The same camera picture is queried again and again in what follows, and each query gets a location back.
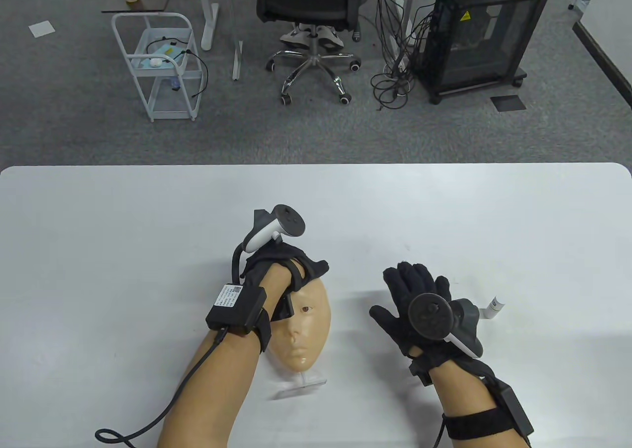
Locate thin black cart cable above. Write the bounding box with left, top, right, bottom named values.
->
left=146, top=37, right=209, bottom=99

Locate white metal trolley cart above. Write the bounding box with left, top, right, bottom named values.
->
left=112, top=12, right=203, bottom=122

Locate clear acrylic stand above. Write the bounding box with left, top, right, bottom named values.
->
left=271, top=369, right=328, bottom=401

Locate light blue device on cart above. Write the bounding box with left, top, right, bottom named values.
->
left=147, top=42, right=191, bottom=69

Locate white controller with black ring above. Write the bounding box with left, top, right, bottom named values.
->
left=244, top=204, right=307, bottom=254

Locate plain black wrist box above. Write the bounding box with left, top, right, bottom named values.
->
left=493, top=383, right=534, bottom=437

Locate tan mannequin face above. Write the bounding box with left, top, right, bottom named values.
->
left=267, top=274, right=331, bottom=372

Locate grey controller with black disc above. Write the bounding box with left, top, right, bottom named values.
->
left=409, top=294, right=485, bottom=359

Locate bundle of black floor cables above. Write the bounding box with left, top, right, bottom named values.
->
left=369, top=0, right=436, bottom=112

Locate black wrist box with label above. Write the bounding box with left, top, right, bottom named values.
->
left=205, top=284, right=268, bottom=334

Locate person's left hand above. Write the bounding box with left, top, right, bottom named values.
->
left=240, top=243, right=329, bottom=321

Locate small white tube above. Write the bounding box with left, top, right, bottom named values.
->
left=482, top=297, right=506, bottom=321

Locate white desk leg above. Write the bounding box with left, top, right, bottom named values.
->
left=231, top=0, right=244, bottom=81
left=195, top=0, right=220, bottom=51

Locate person's right hand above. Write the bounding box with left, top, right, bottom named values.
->
left=369, top=262, right=494, bottom=385

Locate dark floor plate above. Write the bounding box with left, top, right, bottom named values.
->
left=490, top=95, right=526, bottom=112

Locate black wrist strap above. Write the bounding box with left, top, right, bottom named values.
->
left=254, top=295, right=289, bottom=354
left=441, top=407, right=500, bottom=442

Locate person's left forearm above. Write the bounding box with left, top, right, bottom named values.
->
left=157, top=265, right=293, bottom=448

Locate black computer tower cabinet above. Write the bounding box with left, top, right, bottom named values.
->
left=413, top=0, right=550, bottom=105

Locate thick black braided cable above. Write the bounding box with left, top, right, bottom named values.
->
left=95, top=243, right=255, bottom=447

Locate person's right forearm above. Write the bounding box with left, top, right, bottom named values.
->
left=429, top=364, right=530, bottom=448

